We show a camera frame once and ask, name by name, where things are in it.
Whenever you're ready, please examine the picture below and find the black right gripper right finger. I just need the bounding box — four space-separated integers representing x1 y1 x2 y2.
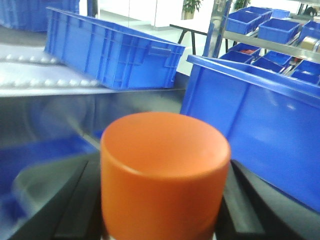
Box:
214 159 306 240

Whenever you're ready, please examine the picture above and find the large blue plastic bin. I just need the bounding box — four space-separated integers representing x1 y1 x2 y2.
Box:
180 55 320 211

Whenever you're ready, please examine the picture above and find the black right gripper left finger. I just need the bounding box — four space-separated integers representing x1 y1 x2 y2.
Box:
8 152 103 240

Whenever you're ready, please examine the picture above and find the orange cylindrical capacitor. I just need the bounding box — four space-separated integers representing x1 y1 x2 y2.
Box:
100 112 231 240

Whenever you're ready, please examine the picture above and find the potted green plant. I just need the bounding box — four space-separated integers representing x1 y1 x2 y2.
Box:
182 0 203 20

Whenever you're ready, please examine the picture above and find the blue ribbed plastic crate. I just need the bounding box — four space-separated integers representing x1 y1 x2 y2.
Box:
44 7 185 90

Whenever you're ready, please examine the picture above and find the cardboard box on shelf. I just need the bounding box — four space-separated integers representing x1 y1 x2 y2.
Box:
299 36 320 52

